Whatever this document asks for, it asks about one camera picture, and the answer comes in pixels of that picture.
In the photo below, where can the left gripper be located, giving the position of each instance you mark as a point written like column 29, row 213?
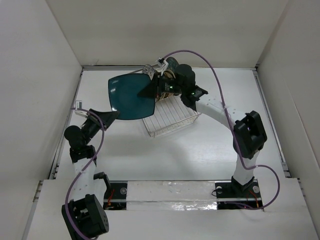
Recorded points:
column 107, row 117

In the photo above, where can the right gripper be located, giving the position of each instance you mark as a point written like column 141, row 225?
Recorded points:
column 150, row 90

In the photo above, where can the blue floral white plate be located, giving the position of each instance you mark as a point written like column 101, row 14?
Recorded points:
column 149, row 70

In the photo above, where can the plain cream plate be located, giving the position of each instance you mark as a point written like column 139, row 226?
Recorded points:
column 168, row 75

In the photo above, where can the square teal plate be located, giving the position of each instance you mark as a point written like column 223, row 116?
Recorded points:
column 123, row 93

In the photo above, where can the brown gold patterned plate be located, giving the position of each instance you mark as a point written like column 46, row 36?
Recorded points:
column 164, row 95

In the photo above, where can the round teal plate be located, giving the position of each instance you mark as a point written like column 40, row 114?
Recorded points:
column 172, row 64

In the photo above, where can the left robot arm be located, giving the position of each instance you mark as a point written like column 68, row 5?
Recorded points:
column 83, row 211

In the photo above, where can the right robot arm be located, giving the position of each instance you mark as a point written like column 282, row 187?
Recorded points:
column 247, row 129

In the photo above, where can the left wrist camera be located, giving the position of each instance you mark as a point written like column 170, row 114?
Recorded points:
column 78, row 109

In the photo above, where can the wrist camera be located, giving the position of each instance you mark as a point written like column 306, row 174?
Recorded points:
column 162, row 65
column 78, row 109

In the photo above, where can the wire dish rack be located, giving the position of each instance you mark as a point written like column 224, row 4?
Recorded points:
column 170, row 114

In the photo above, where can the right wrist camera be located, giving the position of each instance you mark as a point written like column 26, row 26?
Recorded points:
column 162, row 65

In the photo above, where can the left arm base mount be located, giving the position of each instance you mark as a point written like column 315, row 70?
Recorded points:
column 116, row 197

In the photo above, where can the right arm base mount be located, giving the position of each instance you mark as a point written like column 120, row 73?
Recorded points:
column 233, row 196

